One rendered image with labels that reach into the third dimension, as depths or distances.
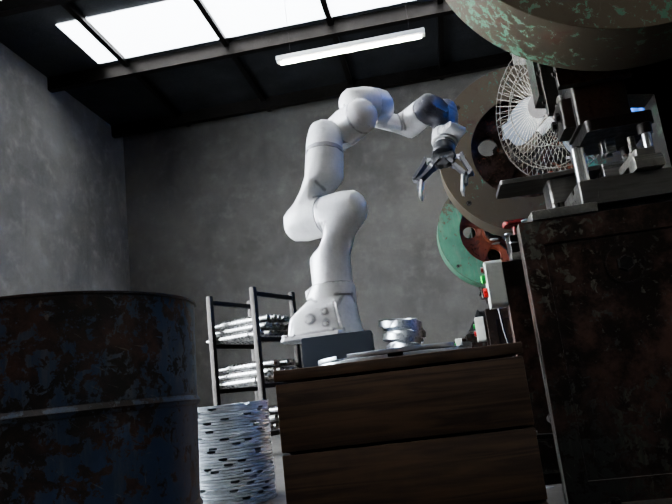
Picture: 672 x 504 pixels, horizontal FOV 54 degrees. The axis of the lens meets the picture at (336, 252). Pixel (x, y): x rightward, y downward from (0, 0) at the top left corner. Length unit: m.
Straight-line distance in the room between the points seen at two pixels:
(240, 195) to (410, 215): 2.34
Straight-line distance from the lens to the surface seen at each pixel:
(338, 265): 1.73
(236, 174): 9.20
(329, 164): 1.82
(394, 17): 7.54
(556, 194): 1.74
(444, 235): 4.85
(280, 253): 8.74
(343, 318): 1.69
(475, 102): 3.30
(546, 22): 1.44
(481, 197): 3.14
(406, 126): 2.30
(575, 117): 1.81
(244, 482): 2.17
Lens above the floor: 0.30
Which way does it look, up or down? 12 degrees up
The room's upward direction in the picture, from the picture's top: 7 degrees counter-clockwise
